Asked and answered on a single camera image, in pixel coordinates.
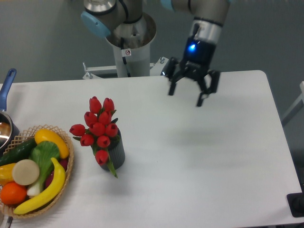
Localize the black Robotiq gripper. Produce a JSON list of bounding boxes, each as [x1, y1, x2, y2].
[[163, 37, 220, 107]]

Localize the red tulip bouquet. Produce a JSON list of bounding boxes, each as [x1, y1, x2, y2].
[[69, 96, 121, 178]]

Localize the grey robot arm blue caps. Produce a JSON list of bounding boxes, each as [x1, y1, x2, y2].
[[81, 0, 230, 106]]

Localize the dark grey ribbed vase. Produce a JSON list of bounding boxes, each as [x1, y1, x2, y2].
[[98, 129, 126, 171]]

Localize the purple red vegetable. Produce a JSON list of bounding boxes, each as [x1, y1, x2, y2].
[[45, 158, 68, 189]]

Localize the black box at table edge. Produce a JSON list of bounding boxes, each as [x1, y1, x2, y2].
[[286, 192, 304, 218]]

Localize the green bok choy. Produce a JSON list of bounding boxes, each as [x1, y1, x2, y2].
[[27, 141, 60, 198]]

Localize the yellow banana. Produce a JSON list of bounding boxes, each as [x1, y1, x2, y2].
[[13, 158, 66, 215]]

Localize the green cucumber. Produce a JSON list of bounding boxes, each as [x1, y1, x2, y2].
[[0, 138, 37, 166]]

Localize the beige round disc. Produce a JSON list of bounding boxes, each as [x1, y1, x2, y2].
[[12, 159, 40, 186]]

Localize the yellow pepper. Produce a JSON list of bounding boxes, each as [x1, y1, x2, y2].
[[0, 163, 16, 186]]

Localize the orange fruit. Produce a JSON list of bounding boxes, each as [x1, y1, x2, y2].
[[0, 182, 27, 205]]

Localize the woven wicker basket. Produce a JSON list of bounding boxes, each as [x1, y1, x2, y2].
[[0, 124, 74, 219]]

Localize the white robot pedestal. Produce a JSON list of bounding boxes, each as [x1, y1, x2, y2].
[[106, 13, 156, 77]]

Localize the white frame at right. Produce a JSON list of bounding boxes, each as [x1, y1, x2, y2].
[[281, 81, 304, 127]]

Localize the blue handled saucepan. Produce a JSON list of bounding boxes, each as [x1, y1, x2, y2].
[[0, 68, 19, 156]]

